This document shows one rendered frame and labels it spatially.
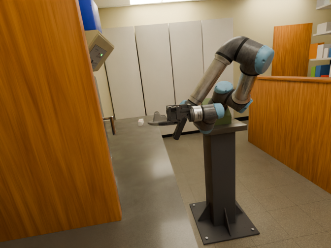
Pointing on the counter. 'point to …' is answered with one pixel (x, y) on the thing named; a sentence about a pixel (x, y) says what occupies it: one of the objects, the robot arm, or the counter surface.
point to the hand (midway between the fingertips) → (150, 124)
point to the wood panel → (50, 124)
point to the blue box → (90, 15)
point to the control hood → (105, 44)
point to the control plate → (96, 55)
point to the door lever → (111, 123)
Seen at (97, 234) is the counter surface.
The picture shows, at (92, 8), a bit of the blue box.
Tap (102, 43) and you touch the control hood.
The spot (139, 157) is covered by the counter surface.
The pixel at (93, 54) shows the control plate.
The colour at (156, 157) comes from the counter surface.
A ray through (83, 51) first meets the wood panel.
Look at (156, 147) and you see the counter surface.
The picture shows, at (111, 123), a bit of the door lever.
